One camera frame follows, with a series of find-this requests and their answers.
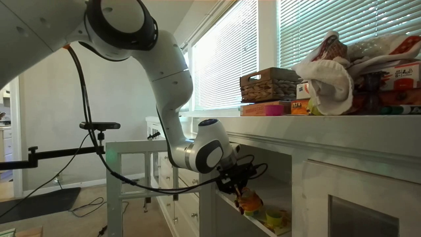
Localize red white cardboard box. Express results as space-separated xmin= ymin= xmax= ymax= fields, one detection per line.
xmin=381 ymin=59 xmax=421 ymax=93

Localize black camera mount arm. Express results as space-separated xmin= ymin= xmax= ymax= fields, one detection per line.
xmin=0 ymin=130 xmax=108 ymax=172

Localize black stereo camera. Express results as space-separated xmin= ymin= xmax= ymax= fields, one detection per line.
xmin=78 ymin=119 xmax=123 ymax=131

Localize small orange box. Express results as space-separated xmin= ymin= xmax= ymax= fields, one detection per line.
xmin=290 ymin=97 xmax=313 ymax=117

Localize thin black camera cable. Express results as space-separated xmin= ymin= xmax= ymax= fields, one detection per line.
xmin=0 ymin=130 xmax=92 ymax=221

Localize white window blinds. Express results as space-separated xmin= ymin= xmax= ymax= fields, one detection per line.
xmin=191 ymin=0 xmax=421 ymax=110

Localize black flat platform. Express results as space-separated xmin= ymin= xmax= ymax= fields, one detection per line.
xmin=0 ymin=185 xmax=83 ymax=225

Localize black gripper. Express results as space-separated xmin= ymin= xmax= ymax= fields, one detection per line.
xmin=216 ymin=156 xmax=258 ymax=205

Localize white built-in cabinet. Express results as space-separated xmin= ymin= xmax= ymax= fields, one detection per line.
xmin=198 ymin=113 xmax=421 ymax=237

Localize orange tiger toy car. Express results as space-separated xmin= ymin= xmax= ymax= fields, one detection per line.
xmin=235 ymin=185 xmax=266 ymax=217

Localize green yellow plastic toy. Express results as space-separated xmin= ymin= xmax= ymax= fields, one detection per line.
xmin=257 ymin=205 xmax=294 ymax=234

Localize brown wicker basket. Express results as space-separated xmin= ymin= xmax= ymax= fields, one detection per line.
xmin=238 ymin=65 xmax=303 ymax=105

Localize white printed box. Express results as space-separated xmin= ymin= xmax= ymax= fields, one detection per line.
xmin=295 ymin=80 xmax=313 ymax=101

